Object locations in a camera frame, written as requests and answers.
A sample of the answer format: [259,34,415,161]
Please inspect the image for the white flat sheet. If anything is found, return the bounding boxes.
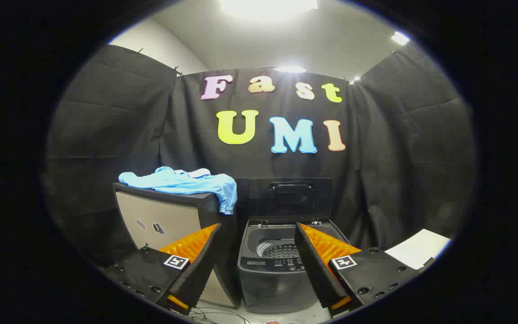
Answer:
[384,229,451,270]

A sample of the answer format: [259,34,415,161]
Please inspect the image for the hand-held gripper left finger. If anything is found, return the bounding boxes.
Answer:
[103,223,223,315]

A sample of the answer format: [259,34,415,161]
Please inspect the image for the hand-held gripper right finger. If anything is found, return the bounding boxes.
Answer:
[295,222,427,318]

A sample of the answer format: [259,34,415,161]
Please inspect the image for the black backdrop cloth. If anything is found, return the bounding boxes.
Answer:
[43,44,478,267]

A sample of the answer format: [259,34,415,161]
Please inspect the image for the light blue polo shirt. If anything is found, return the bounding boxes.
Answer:
[118,166,238,215]

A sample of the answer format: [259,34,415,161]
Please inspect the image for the black cabinet with beige door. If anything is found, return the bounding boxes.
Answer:
[112,182,242,309]

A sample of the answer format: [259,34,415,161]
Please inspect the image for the thin floor cables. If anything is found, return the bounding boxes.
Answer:
[182,306,253,324]

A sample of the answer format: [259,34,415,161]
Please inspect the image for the dark grey washing machine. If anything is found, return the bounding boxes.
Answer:
[237,217,355,315]

